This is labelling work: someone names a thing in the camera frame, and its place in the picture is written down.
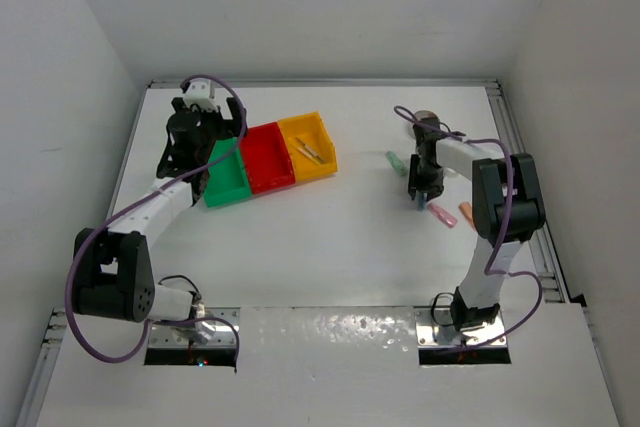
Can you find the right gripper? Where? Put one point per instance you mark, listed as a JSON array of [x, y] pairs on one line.
[[434, 189]]

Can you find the red plastic bin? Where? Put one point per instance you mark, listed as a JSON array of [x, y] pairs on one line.
[[266, 159]]

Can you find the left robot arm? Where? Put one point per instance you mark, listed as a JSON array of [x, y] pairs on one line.
[[113, 275]]

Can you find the green correction tape case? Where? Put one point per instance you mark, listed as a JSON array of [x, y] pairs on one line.
[[397, 164]]

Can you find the pink correction tape case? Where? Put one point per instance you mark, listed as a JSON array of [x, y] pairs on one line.
[[442, 215]]

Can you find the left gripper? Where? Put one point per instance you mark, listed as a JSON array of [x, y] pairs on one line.
[[226, 127]]

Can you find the green plastic bin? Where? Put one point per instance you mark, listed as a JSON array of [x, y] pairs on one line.
[[228, 182]]

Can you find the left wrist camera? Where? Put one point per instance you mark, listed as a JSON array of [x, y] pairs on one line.
[[199, 94]]

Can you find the orange correction tape case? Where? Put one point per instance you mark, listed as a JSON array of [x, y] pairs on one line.
[[467, 212]]

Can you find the yellow plastic bin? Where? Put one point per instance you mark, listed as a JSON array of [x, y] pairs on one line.
[[311, 129]]

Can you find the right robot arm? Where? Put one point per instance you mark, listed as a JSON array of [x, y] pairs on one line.
[[507, 209]]

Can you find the blue thin pen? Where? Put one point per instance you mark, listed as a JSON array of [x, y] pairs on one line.
[[305, 153]]

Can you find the metal base plate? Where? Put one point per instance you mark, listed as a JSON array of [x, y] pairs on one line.
[[208, 334], [435, 333]]

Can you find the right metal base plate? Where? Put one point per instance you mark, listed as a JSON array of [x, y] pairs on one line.
[[435, 333]]

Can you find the yellow highlighter pen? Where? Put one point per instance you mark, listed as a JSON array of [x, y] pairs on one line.
[[308, 148]]

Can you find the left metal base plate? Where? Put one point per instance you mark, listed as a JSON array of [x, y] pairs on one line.
[[208, 334]]

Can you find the grey wide tape roll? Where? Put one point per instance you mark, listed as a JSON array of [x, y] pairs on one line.
[[427, 122]]

